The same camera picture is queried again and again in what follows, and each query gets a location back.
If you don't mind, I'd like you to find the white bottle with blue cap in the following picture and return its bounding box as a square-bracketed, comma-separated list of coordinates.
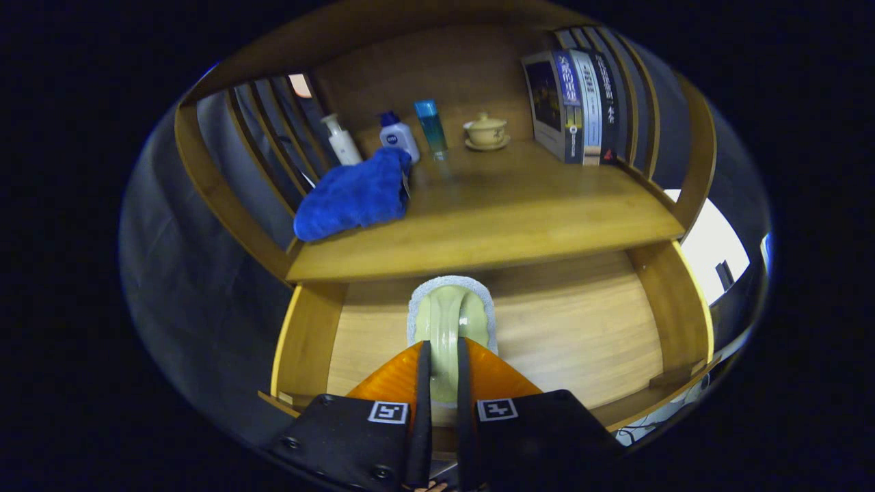
[379, 111, 421, 165]

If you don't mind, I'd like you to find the green handled brush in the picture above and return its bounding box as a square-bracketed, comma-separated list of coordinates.
[407, 275, 498, 404]

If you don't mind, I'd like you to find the wooden drawer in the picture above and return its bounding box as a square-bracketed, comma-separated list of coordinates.
[258, 239, 722, 431]

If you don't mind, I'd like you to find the white pump bottle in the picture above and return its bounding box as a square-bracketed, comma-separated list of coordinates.
[321, 113, 364, 167]

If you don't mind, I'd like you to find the blue towel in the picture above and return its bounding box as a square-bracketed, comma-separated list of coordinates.
[294, 147, 413, 243]

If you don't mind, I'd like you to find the book with black spine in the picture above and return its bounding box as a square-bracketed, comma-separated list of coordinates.
[591, 51, 621, 165]

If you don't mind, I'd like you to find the beige lidded teacup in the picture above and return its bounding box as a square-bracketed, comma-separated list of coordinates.
[463, 112, 511, 152]

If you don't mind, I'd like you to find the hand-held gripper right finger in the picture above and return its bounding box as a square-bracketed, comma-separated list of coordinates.
[457, 337, 626, 489]

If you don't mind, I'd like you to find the black backdrop cloth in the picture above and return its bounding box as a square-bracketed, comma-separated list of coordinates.
[120, 27, 773, 445]

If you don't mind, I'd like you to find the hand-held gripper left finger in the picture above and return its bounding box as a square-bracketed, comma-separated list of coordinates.
[263, 340, 433, 489]

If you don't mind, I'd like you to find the book with blue spine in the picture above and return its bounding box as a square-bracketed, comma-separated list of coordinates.
[522, 49, 585, 165]

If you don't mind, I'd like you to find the white box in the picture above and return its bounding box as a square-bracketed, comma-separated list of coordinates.
[664, 189, 751, 306]

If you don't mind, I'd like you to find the teal bottle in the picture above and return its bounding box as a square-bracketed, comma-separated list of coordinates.
[414, 100, 449, 161]

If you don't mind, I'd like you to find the book with white spine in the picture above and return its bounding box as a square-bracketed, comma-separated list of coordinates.
[569, 49, 604, 166]

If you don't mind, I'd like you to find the wooden countertop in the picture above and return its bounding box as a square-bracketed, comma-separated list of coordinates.
[286, 140, 686, 284]

